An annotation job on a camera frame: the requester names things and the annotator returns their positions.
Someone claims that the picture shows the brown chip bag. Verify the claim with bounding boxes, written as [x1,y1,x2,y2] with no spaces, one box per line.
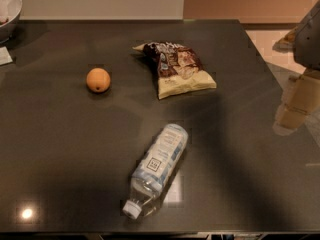
[134,42,217,99]

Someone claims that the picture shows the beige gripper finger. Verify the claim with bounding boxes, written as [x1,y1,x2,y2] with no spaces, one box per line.
[273,69,320,136]

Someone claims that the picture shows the white bowl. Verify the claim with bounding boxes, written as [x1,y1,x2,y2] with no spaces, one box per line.
[0,0,23,43]

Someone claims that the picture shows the clear plastic water bottle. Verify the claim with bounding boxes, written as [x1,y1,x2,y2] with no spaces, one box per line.
[123,124,188,219]

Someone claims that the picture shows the orange fruit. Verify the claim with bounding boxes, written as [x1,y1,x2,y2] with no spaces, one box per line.
[86,68,111,93]

